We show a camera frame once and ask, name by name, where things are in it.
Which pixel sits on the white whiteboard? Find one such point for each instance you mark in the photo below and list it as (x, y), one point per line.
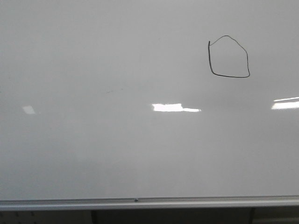
(148, 98)

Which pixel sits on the aluminium whiteboard frame rail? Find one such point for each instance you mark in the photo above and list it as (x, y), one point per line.
(148, 203)

